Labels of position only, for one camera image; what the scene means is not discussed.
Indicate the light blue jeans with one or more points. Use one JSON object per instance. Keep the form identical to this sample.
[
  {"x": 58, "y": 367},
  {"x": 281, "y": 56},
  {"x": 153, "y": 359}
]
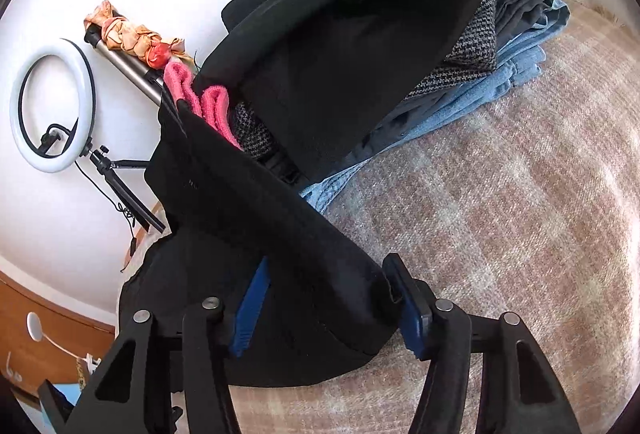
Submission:
[{"x": 450, "y": 109}]

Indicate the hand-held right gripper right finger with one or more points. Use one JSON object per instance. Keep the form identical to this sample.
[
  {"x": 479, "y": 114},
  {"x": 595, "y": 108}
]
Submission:
[{"x": 412, "y": 329}]

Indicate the folded tripod with floral scarf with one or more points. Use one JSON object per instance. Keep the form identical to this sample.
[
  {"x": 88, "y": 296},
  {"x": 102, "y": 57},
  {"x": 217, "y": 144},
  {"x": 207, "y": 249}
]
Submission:
[{"x": 127, "y": 34}]

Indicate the silver folded tripod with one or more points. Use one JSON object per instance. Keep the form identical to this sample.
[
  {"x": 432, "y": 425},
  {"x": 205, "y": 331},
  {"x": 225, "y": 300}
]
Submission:
[{"x": 130, "y": 71}]

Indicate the black pants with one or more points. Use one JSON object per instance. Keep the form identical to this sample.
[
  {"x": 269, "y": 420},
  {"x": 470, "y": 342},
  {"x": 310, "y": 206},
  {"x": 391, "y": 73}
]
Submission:
[{"x": 310, "y": 264}]

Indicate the beige plaid blanket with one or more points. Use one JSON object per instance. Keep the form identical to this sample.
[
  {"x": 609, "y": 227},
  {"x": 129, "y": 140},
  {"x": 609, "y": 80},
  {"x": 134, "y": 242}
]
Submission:
[{"x": 500, "y": 224}]

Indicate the black mini tripod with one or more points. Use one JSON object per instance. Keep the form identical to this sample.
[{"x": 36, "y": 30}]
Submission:
[{"x": 107, "y": 176}]

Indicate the white desk lamp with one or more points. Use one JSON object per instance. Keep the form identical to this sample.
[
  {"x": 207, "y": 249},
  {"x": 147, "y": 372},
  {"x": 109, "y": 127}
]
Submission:
[{"x": 35, "y": 326}]

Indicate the houndstooth grey pants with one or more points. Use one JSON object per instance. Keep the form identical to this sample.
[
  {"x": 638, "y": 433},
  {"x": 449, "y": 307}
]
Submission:
[{"x": 475, "y": 39}]

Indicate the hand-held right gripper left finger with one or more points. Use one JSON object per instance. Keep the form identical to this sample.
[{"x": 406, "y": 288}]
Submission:
[{"x": 252, "y": 309}]

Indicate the pink fuzzy cloth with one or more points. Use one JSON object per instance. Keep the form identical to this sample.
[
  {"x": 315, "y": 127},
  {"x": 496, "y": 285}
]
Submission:
[
  {"x": 177, "y": 83},
  {"x": 217, "y": 110}
]

